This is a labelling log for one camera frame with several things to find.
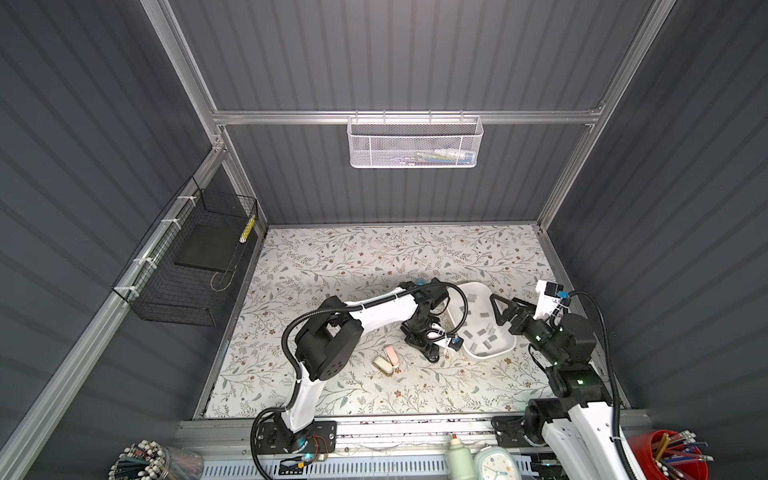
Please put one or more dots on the mint alarm clock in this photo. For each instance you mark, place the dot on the mint alarm clock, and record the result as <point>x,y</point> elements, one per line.
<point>496,463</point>

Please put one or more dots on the green glue bottle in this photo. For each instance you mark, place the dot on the green glue bottle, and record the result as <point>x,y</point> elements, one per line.
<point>459,460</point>

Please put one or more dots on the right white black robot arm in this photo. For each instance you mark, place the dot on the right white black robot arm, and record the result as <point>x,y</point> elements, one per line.
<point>581,422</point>

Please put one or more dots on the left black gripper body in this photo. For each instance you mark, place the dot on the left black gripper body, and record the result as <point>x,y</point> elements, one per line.
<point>423,327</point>

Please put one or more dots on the pink staple box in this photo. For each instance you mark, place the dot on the pink staple box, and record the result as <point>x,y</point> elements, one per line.
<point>392,356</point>

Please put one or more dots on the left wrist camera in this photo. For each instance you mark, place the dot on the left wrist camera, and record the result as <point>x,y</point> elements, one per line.
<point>451,342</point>

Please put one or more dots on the yellow marker pen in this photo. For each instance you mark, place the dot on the yellow marker pen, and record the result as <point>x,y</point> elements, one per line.
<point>243,238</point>

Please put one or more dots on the white wire mesh basket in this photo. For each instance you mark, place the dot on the white wire mesh basket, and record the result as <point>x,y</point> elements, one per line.
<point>429,143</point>

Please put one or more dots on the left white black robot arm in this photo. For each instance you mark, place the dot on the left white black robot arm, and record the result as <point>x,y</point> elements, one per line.
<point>319,344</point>

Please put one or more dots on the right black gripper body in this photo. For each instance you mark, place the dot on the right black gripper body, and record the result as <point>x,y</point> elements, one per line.
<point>537,333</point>

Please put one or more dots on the beige staple box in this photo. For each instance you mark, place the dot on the beige staple box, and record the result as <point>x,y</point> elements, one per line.
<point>383,365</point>

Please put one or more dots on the floral table mat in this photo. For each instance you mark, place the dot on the floral table mat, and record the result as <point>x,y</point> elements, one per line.
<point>299,268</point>

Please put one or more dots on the white plastic tray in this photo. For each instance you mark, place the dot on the white plastic tray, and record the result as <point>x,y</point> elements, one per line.
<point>482,337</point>

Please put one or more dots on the black wire basket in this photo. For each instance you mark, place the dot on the black wire basket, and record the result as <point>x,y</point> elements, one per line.
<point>193,267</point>

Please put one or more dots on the jar of coloured pencils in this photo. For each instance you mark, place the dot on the jar of coloured pencils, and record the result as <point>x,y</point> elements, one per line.
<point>150,460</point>

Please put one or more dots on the black stapler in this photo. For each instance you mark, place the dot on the black stapler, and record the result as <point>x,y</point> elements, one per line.
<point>429,350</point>

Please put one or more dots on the red pencil cup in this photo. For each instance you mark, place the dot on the red pencil cup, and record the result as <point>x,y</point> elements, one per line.
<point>664,454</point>

